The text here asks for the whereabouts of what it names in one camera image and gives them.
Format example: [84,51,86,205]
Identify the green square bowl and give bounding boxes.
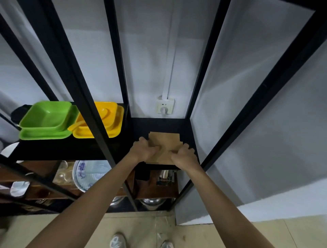
[19,101,72,132]

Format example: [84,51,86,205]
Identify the white cup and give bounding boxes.
[10,181,30,198]

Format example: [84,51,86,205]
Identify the white cable conduit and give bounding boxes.
[162,0,182,100]

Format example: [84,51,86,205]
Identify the clear glass cups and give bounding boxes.
[53,160,75,185]

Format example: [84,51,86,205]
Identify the yellow plastic spoon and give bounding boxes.
[67,108,109,132]

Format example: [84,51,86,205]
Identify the person's left forearm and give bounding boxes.
[26,154,139,248]

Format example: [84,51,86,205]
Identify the yellow square plate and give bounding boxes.
[72,105,125,139]

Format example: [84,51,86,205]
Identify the large steel pot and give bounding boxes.
[139,198,167,211]

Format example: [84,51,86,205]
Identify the green square plate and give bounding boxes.
[19,105,80,141]

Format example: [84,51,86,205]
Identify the black container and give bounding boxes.
[11,104,33,126]

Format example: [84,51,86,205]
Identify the white wall socket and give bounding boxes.
[155,96,176,115]

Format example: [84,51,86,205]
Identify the brown cardboard piece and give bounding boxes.
[143,131,183,165]

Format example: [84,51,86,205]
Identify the black metal shelf rack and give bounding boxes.
[0,0,327,225]

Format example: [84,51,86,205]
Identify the plain white plate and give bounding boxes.
[1,142,20,158]

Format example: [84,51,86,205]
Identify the person's left hand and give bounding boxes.
[128,137,159,164]

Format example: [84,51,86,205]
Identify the person's left white shoe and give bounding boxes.
[110,233,127,248]

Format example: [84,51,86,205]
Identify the blue patterned white plate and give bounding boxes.
[73,160,113,193]

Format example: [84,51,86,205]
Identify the person's right hand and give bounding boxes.
[170,143,199,171]

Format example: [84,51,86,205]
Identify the metal wire holder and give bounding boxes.
[156,170,176,186]

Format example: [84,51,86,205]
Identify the brown wooden shelf board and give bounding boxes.
[0,160,179,200]

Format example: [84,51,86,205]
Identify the yellow square bowl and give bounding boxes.
[76,102,118,131]

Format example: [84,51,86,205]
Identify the person's right forearm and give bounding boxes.
[179,164,275,248]

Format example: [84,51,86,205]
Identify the small steel pot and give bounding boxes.
[109,196,126,207]

